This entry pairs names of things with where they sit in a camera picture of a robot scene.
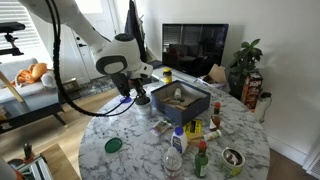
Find open tin can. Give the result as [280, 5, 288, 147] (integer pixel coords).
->
[220, 147, 246, 177]

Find green potted plant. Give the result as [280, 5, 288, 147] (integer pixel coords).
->
[228, 38, 264, 100]

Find grey sofa bench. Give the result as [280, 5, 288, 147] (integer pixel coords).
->
[0, 58, 68, 134]

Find red cardboard game box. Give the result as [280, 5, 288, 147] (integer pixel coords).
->
[240, 71, 264, 113]

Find white window blinds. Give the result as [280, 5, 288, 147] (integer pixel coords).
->
[0, 0, 46, 64]

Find small white bottle in box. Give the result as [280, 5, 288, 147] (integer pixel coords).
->
[173, 87, 183, 100]

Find black flat screen television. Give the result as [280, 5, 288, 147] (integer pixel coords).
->
[162, 23, 230, 78]

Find dark blue shoe box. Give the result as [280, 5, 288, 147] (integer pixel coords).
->
[150, 79, 212, 127]

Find brown open cardboard box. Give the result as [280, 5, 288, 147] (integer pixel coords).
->
[199, 63, 228, 84]

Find white television stand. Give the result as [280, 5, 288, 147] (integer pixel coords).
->
[146, 66, 231, 92]

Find dark hanging garment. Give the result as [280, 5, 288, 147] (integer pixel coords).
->
[124, 0, 148, 64]

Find white sofa pillow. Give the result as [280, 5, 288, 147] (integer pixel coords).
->
[40, 71, 58, 90]

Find orange plush toy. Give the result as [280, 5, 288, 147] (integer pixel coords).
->
[13, 62, 49, 87]

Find black camera stand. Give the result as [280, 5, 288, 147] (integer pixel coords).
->
[0, 21, 26, 57]

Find blue plastic lid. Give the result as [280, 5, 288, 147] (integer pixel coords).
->
[119, 95, 133, 104]

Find dark patterned floor rug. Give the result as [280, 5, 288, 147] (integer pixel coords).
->
[66, 75, 118, 101]

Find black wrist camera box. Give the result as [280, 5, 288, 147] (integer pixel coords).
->
[111, 72, 132, 98]

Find black tool red band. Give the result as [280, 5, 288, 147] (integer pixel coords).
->
[22, 142, 34, 164]

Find light wooden stick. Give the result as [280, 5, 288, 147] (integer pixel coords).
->
[0, 69, 25, 104]

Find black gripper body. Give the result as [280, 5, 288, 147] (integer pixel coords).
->
[128, 77, 146, 93]

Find small printed snack packet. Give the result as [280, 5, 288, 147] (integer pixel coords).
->
[152, 119, 173, 137]

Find thick black sleeved cable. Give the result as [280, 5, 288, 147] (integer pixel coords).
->
[49, 0, 138, 118]

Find thin black cable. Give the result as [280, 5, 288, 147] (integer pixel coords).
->
[44, 0, 136, 116]

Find white bottle blue cap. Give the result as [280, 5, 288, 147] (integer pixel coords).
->
[170, 126, 189, 155]

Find clear plastic water bottle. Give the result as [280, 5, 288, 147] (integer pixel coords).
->
[163, 146, 184, 180]

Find white floor vent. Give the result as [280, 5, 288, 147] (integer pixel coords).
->
[305, 152, 320, 180]

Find small white green cap bottle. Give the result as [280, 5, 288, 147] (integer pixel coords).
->
[202, 129, 223, 142]

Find yellow snack packet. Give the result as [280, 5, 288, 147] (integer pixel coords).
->
[183, 118, 203, 139]

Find wooden pieces in box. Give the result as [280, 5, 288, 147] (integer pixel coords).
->
[162, 96, 190, 111]

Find white door black lock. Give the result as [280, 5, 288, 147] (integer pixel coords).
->
[71, 0, 118, 81]

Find striped metal rack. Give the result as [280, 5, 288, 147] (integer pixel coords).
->
[14, 154, 51, 180]

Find red cap hot sauce bottle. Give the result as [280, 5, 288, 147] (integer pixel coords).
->
[209, 101, 222, 132]

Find yellow lid vitamin bottle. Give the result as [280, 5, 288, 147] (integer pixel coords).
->
[162, 67, 173, 84]

